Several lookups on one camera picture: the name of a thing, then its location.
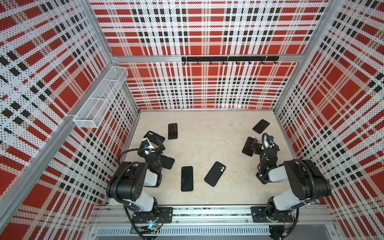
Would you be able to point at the wire mesh wall basket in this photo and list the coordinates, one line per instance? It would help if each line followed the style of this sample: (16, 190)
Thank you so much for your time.
(98, 103)

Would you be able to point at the black phone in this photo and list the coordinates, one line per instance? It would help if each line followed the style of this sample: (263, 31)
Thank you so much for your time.
(172, 131)
(187, 179)
(248, 148)
(261, 126)

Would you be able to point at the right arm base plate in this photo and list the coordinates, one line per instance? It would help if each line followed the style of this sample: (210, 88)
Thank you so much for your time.
(269, 215)

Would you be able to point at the aluminium front rail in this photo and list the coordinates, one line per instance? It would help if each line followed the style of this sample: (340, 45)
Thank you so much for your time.
(215, 215)

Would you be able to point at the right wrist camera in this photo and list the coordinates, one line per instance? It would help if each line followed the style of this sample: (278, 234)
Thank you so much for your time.
(269, 141)

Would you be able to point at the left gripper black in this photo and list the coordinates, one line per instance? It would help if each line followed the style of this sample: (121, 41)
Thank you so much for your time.
(151, 151)

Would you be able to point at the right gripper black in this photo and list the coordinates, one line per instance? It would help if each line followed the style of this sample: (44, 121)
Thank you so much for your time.
(261, 148)

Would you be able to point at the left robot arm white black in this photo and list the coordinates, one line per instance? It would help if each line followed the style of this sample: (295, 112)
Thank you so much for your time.
(128, 182)

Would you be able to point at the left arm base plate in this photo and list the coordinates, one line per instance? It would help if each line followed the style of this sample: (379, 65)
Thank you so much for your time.
(157, 215)

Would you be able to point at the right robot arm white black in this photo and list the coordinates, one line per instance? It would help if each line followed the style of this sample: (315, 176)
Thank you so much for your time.
(307, 183)

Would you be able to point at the black hook rail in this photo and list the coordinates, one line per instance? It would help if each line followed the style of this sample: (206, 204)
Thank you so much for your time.
(261, 59)

